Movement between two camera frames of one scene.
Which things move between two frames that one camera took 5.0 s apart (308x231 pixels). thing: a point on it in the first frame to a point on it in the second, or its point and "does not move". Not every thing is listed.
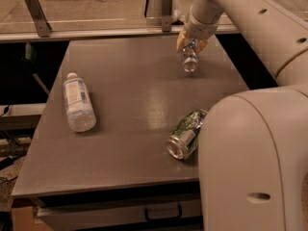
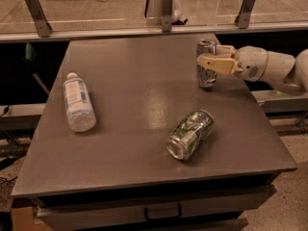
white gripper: (202, 28) to (252, 63)
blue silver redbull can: (190, 57) to (206, 78)
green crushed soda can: (183, 141) does not move
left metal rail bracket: (34, 5) does not move
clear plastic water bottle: (79, 105) does not move
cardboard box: (23, 219) does not move
